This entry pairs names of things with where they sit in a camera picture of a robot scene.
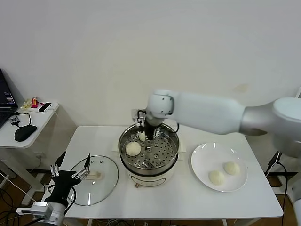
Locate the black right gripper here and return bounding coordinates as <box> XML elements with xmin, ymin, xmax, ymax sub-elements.
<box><xmin>137</xmin><ymin>115</ymin><xmax>158</xmax><ymax>141</ymax></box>

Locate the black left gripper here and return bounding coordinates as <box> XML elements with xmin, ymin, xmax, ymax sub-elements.
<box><xmin>45</xmin><ymin>151</ymin><xmax>92</xmax><ymax>203</ymax></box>

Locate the round glass pot lid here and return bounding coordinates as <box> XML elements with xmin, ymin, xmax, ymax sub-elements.
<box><xmin>69</xmin><ymin>154</ymin><xmax>119</xmax><ymax>207</ymax></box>

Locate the stainless steel steamer basket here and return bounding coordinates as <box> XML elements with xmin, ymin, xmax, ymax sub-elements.
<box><xmin>118</xmin><ymin>122</ymin><xmax>180</xmax><ymax>171</ymax></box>

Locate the white side table with laptop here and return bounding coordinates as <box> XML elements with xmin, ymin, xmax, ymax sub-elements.
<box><xmin>0</xmin><ymin>101</ymin><xmax>59</xmax><ymax>207</ymax></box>

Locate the black computer mouse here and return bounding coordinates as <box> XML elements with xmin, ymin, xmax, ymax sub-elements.
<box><xmin>14</xmin><ymin>125</ymin><xmax>38</xmax><ymax>142</ymax></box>

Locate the black and white phone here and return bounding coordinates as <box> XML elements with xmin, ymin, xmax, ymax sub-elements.
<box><xmin>38</xmin><ymin>102</ymin><xmax>53</xmax><ymax>113</ymax></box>

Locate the white round plate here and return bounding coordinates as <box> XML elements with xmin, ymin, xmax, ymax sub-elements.
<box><xmin>190</xmin><ymin>142</ymin><xmax>248</xmax><ymax>193</ymax></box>

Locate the pink and orange small item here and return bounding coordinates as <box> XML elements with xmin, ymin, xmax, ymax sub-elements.
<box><xmin>30</xmin><ymin>97</ymin><xmax>42</xmax><ymax>109</ymax></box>

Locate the yellow snack packet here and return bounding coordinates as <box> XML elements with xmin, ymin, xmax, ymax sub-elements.
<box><xmin>20</xmin><ymin>99</ymin><xmax>32</xmax><ymax>111</ymax></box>

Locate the black laptop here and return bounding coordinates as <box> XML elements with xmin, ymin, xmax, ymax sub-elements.
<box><xmin>0</xmin><ymin>68</ymin><xmax>19</xmax><ymax>129</ymax></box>

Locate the white wall socket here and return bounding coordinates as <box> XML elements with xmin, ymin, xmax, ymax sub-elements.
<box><xmin>34</xmin><ymin>152</ymin><xmax>45</xmax><ymax>165</ymax></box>

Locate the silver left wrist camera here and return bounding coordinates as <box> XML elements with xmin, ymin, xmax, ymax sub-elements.
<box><xmin>16</xmin><ymin>202</ymin><xmax>55</xmax><ymax>221</ymax></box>

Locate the black adapter with cable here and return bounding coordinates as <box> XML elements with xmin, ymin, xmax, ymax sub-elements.
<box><xmin>9</xmin><ymin>113</ymin><xmax>32</xmax><ymax>128</ymax></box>

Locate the black cable with connector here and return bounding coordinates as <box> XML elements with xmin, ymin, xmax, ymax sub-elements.
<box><xmin>264</xmin><ymin>150</ymin><xmax>289</xmax><ymax>226</ymax></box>

